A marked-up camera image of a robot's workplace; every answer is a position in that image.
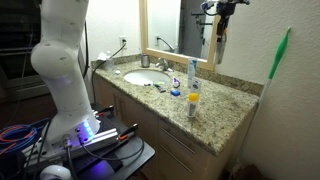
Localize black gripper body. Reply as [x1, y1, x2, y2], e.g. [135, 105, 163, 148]
[217, 1, 237, 20]

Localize tall white toothpaste tube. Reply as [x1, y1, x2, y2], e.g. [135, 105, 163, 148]
[186, 56, 198, 89]

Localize chrome sink faucet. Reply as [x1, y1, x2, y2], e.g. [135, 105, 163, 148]
[155, 57, 174, 73]

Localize small purple white tube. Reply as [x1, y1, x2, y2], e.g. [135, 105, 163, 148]
[171, 76, 182, 89]

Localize silver metal cup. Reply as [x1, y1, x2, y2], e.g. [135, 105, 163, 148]
[140, 53, 151, 69]

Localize green bottle black pump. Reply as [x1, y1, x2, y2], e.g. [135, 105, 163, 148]
[143, 80, 166, 87]

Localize blue razor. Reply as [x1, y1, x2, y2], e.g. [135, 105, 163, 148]
[153, 83, 167, 94]

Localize white oval sink basin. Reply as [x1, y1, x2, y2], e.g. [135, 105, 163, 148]
[123, 68, 172, 87]

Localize clear plastic bottle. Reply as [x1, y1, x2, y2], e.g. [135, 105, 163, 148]
[105, 50, 115, 72]

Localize wooden vanity cabinet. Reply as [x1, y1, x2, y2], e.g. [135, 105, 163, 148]
[92, 72, 259, 180]

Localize black robot cart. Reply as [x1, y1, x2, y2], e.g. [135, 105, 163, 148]
[19, 103, 156, 180]

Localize green handled white mop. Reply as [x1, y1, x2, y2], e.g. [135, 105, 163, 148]
[229, 26, 293, 174]

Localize wood framed wall mirror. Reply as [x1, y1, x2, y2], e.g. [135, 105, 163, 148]
[138, 0, 222, 72]

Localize white wall power outlet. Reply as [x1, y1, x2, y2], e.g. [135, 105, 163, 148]
[118, 35, 128, 50]

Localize metal drawer handle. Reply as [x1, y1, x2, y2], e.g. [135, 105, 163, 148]
[167, 153, 194, 175]
[168, 126, 198, 155]

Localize black power cable with plug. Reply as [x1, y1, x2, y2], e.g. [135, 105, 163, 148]
[89, 39, 128, 104]

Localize black clamp orange handle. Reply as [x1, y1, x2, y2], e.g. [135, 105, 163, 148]
[93, 104, 115, 118]
[117, 122, 140, 142]

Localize aluminium mounting rail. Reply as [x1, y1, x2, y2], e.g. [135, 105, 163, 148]
[24, 127, 129, 168]

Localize white round camera device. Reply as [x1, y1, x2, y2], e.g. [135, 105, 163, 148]
[39, 164, 73, 180]

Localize blue and orange cable bundle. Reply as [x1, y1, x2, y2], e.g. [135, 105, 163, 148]
[0, 118, 51, 158]

